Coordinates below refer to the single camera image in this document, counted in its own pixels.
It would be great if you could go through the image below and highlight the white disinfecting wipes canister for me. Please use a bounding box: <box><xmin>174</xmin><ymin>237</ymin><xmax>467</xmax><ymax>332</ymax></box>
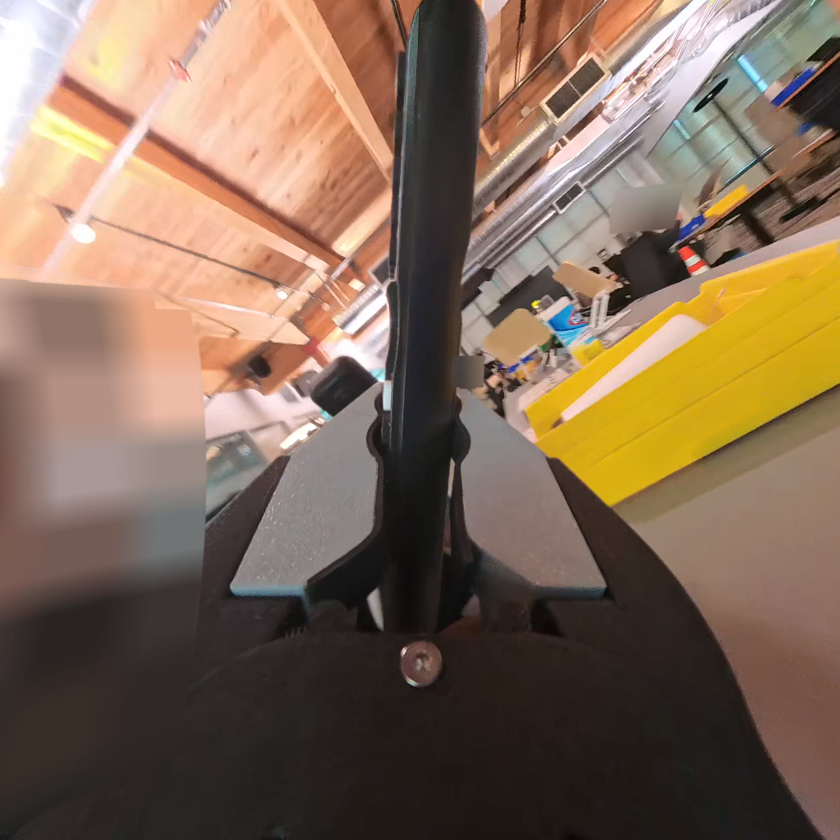
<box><xmin>548</xmin><ymin>297</ymin><xmax>592</xmax><ymax>349</ymax></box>

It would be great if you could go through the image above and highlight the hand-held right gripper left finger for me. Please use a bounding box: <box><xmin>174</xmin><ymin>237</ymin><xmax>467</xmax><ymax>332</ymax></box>
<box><xmin>231</xmin><ymin>384</ymin><xmax>393</xmax><ymax>608</ymax></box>

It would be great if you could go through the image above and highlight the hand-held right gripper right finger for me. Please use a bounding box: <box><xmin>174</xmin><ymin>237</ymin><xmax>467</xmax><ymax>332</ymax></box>
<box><xmin>450</xmin><ymin>390</ymin><xmax>606</xmax><ymax>601</ymax></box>

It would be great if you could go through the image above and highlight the yellow plastic bin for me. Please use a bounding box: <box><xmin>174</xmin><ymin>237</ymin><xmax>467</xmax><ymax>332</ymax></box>
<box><xmin>525</xmin><ymin>239</ymin><xmax>840</xmax><ymax>508</ymax></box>

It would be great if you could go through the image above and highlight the black remote control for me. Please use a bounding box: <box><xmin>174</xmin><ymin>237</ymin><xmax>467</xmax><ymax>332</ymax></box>
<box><xmin>381</xmin><ymin>0</ymin><xmax>490</xmax><ymax>634</ymax></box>

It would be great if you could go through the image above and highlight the tan padded chair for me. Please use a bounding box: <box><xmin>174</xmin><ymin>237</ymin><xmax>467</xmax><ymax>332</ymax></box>
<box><xmin>553</xmin><ymin>262</ymin><xmax>618</xmax><ymax>298</ymax></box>
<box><xmin>482</xmin><ymin>308</ymin><xmax>552</xmax><ymax>365</ymax></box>

